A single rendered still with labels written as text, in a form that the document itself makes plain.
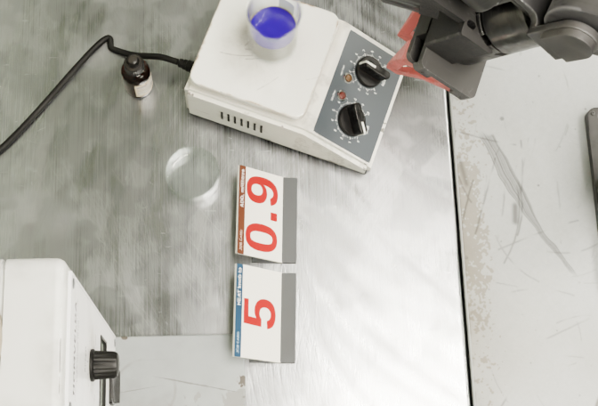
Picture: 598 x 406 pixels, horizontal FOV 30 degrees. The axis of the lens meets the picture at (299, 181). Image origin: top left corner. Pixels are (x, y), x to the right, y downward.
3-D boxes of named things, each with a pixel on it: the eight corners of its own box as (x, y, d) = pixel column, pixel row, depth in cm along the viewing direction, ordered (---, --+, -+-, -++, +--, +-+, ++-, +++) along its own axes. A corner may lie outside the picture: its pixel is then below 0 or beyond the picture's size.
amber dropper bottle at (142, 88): (119, 92, 117) (111, 65, 110) (132, 68, 118) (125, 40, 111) (145, 103, 117) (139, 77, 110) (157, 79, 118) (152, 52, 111)
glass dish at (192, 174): (224, 158, 115) (223, 150, 113) (214, 207, 114) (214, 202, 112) (172, 149, 115) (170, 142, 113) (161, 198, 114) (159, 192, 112)
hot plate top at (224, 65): (342, 19, 112) (343, 14, 111) (303, 124, 108) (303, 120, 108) (230, -20, 113) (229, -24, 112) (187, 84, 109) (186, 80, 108)
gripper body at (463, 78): (407, 69, 98) (461, 53, 92) (440, -29, 101) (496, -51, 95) (460, 103, 101) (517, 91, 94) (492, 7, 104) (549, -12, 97)
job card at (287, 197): (297, 178, 115) (299, 166, 111) (296, 263, 112) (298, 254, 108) (238, 177, 115) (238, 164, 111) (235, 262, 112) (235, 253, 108)
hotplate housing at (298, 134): (405, 69, 119) (416, 38, 112) (367, 179, 115) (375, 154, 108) (210, 3, 121) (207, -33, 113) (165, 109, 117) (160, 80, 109)
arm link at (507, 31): (453, 21, 93) (510, 3, 87) (478, -32, 95) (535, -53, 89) (508, 69, 96) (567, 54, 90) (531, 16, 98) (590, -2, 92)
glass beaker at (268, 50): (246, 16, 111) (246, -22, 103) (301, 20, 111) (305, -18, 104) (242, 72, 109) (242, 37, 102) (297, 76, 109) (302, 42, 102)
